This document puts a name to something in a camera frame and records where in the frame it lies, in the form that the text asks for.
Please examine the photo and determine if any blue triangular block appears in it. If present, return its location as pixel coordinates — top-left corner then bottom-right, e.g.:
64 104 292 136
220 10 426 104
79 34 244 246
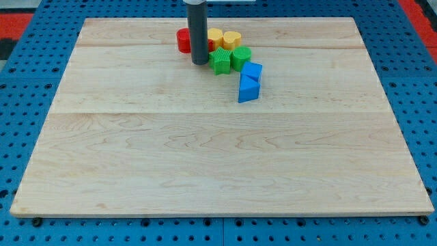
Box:
238 74 260 103

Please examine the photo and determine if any green star block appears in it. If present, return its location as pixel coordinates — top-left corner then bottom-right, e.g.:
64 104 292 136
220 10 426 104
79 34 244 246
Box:
209 47 232 75

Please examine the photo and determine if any blue cube block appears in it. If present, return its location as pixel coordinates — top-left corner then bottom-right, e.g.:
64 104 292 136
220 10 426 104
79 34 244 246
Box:
240 61 263 83

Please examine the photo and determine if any green cylinder block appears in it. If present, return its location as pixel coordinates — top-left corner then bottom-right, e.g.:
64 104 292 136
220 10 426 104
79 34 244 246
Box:
231 46 252 72

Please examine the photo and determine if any red block behind tool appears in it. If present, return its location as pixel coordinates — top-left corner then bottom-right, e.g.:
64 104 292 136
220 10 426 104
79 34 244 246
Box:
208 39 214 52

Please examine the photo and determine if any light wooden board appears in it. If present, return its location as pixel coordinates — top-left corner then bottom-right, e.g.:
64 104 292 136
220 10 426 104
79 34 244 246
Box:
10 17 434 218

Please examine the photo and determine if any yellow heart block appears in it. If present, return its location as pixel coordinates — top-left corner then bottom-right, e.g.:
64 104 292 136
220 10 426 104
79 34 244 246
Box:
223 31 242 51

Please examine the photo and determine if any yellow pentagon block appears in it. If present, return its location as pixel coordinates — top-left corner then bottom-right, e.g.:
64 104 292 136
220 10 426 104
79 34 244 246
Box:
208 28 223 50

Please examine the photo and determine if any red cylinder block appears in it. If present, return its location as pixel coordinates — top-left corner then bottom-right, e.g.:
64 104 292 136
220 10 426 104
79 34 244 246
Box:
176 27 191 53

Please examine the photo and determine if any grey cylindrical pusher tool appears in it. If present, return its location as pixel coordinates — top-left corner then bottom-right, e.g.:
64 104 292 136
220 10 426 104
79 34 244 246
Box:
184 0 209 65

